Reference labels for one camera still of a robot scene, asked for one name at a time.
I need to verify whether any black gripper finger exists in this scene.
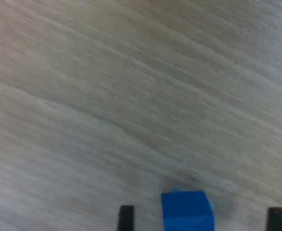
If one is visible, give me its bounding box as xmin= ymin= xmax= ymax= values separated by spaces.
xmin=265 ymin=206 xmax=282 ymax=231
xmin=116 ymin=205 xmax=134 ymax=231

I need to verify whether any small blue-grey tape piece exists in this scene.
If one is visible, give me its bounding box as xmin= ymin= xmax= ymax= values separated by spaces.
xmin=171 ymin=184 xmax=216 ymax=210

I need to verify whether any blue cube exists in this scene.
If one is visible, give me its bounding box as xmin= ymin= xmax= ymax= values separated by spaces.
xmin=161 ymin=191 xmax=215 ymax=231

